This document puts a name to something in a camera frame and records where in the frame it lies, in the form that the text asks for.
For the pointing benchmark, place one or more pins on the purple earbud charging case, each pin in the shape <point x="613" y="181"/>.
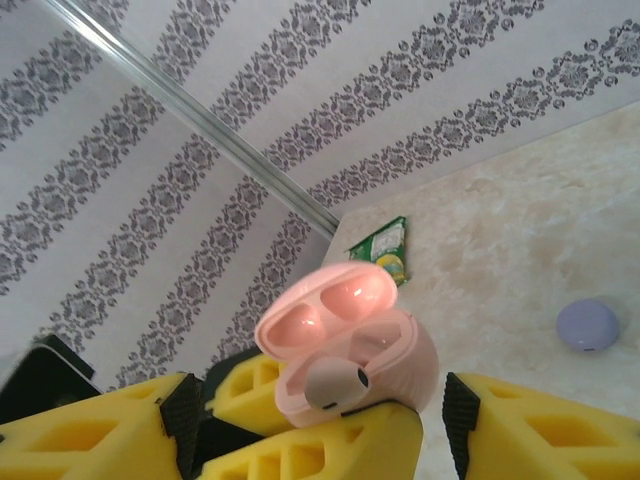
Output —
<point x="587" y="325"/>

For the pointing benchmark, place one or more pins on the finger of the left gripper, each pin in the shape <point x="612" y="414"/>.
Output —
<point x="350" y="450"/>
<point x="245" y="395"/>

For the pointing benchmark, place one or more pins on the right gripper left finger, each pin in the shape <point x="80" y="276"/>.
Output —
<point x="100" y="440"/>

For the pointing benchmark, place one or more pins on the green snack packet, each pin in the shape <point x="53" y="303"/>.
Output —
<point x="385" y="250"/>

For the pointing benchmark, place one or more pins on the pink earbud charging case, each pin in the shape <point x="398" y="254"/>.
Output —
<point x="400" y="360"/>

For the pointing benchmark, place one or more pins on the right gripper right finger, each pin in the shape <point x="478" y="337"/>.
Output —
<point x="550" y="440"/>

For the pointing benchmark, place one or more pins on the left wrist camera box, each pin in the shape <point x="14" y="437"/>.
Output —
<point x="45" y="370"/>

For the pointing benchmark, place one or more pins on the aluminium frame post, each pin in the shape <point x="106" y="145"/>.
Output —
<point x="200" y="120"/>

